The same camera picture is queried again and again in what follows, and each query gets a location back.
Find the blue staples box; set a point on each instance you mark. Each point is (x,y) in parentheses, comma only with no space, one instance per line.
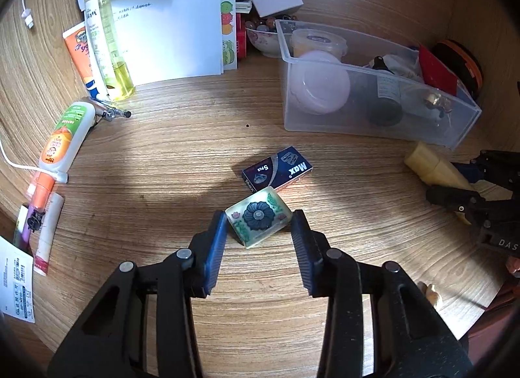
(280,168)

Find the cream yellow lotion bottle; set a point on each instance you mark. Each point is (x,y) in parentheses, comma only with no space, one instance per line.
(430,164)

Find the black orange round case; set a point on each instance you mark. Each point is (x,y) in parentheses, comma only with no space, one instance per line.
(463,61)

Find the small tan lumpy object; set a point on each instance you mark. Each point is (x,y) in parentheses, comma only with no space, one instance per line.
(430,294)

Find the purple pen black clip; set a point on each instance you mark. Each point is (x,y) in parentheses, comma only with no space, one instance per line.
(24,235)

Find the orange red cloth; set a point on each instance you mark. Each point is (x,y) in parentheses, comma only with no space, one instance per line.
(493,321)

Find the small white box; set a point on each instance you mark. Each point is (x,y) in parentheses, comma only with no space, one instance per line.
(276,2)

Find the person's right hand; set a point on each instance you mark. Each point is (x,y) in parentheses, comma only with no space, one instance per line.
(512,267)

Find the clear resin flower block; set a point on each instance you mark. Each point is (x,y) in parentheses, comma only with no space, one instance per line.
(256,217)

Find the red card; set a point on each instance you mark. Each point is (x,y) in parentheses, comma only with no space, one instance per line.
(436,69)

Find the orange sunscreen tube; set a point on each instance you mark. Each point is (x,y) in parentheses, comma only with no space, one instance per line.
(79,52)

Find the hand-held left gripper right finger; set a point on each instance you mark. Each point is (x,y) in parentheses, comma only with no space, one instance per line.
(302,254)

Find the orange highlighter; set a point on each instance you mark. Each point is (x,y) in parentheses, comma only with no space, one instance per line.
(42,191)

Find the white tube pink end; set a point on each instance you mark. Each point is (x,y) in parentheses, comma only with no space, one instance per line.
(48,231)

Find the red box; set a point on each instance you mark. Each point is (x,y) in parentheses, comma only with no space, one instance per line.
(241,36)

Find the white printed label paper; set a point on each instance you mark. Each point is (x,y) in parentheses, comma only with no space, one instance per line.
(18,280)

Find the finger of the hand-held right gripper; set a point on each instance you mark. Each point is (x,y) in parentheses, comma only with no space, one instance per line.
(463,169)
(451,196)

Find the clear plastic storage box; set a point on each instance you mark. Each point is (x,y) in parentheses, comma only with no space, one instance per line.
(308,126)

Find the floral bowl of beads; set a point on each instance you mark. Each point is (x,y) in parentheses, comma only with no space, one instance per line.
(264,42)

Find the white round jar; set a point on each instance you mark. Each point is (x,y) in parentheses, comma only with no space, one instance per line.
(325,85)

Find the yellow green spray bottle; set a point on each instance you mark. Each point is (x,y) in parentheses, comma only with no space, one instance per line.
(101,36)

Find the dark green bottle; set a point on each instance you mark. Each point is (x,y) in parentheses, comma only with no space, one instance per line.
(386,105)

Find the small gold trinket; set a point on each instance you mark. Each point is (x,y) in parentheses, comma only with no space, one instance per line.
(432,98)

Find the wooden desk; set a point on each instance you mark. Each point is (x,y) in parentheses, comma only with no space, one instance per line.
(162,166)

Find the white bottle green orange label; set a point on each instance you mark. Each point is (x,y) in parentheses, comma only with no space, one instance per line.
(65,134)

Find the white paper sheets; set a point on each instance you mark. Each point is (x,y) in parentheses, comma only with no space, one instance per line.
(170,36)

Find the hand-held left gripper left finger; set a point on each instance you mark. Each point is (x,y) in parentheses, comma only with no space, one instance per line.
(215,252)

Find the silver black pen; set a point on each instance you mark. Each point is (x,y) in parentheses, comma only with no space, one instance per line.
(118,111)

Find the clear yellow lidded jar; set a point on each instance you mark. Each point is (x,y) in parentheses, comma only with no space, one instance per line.
(317,46)

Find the fruit sticker sheet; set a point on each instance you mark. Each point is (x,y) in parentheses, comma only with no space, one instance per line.
(227,32)

